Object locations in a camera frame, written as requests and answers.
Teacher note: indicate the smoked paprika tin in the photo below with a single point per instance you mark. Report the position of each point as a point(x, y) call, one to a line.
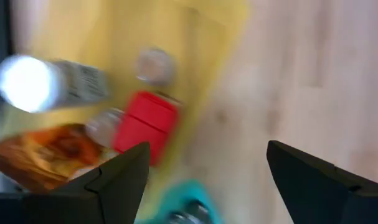
point(148, 124)

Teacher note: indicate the yellow translucent plastic bin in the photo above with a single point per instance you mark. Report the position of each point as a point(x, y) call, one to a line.
point(176, 31)

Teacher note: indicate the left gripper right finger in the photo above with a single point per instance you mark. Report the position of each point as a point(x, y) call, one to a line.
point(325, 193)

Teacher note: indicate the jar with brown lid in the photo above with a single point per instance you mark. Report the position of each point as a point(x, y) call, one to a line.
point(155, 66)

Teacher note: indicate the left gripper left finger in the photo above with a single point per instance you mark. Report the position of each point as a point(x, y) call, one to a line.
point(114, 193)

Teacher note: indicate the tall white-label spice jar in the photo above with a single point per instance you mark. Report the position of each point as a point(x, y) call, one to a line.
point(51, 82)

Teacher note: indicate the orange taco seasoning packet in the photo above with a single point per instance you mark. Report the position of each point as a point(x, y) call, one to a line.
point(45, 155)

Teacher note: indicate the green translucent plastic bin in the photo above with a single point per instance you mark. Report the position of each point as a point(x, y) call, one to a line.
point(182, 196)

